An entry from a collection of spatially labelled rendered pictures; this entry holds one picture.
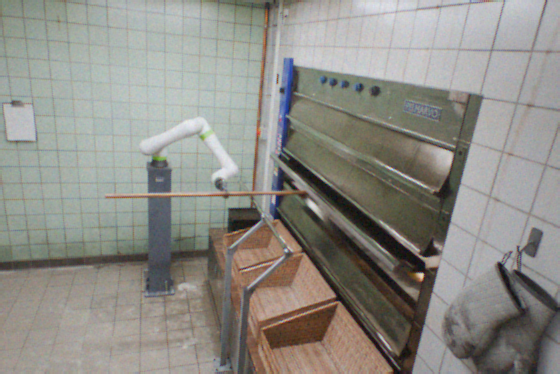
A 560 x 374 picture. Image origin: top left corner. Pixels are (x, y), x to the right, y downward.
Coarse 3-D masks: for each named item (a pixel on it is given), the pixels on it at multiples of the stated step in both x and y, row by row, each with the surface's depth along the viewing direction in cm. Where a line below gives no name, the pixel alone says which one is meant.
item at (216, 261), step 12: (216, 228) 374; (216, 240) 350; (216, 252) 331; (216, 264) 329; (216, 276) 336; (216, 288) 336; (216, 300) 337; (240, 300) 270; (312, 300) 278; (228, 324) 286; (228, 336) 289; (252, 336) 237; (228, 348) 288; (252, 348) 228; (252, 360) 220; (252, 372) 222; (264, 372) 212
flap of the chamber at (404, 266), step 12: (300, 168) 296; (312, 180) 268; (312, 192) 238; (324, 192) 245; (336, 192) 251; (324, 204) 223; (336, 204) 226; (348, 204) 232; (336, 216) 209; (348, 216) 210; (360, 216) 215; (348, 228) 196; (372, 228) 200; (360, 240) 185; (384, 240) 187; (396, 240) 191; (396, 252) 176; (408, 252) 179; (408, 264) 166; (420, 264) 169
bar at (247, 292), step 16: (272, 224) 247; (240, 240) 260; (288, 256) 216; (272, 272) 218; (224, 288) 270; (224, 304) 272; (224, 320) 277; (240, 320) 224; (224, 336) 281; (240, 336) 225; (224, 352) 286; (240, 352) 229; (224, 368) 288; (240, 368) 233
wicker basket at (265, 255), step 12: (264, 228) 336; (276, 228) 337; (228, 240) 330; (252, 240) 337; (264, 240) 340; (276, 240) 331; (288, 240) 312; (240, 252) 332; (252, 252) 333; (264, 252) 336; (276, 252) 326; (300, 252) 290; (240, 264) 313; (252, 264) 281; (264, 264) 284; (276, 276) 292; (288, 276) 294
